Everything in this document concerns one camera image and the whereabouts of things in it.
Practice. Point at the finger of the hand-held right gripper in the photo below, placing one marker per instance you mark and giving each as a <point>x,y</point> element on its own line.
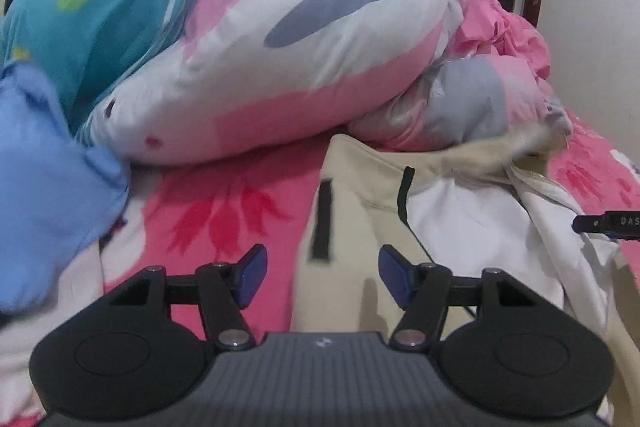
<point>610,223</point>

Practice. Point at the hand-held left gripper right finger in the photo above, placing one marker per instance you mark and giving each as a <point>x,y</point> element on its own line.
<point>392,277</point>

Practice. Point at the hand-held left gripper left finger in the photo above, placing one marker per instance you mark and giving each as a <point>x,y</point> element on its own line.
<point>252,274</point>

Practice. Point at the beige jacket with black trim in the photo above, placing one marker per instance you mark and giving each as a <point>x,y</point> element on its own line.
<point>450,217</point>

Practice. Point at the pink teal patterned quilt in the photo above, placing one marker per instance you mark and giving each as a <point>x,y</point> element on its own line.
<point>280,57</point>

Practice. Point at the light blue garment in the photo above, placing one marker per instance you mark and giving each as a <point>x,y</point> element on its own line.
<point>45,187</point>

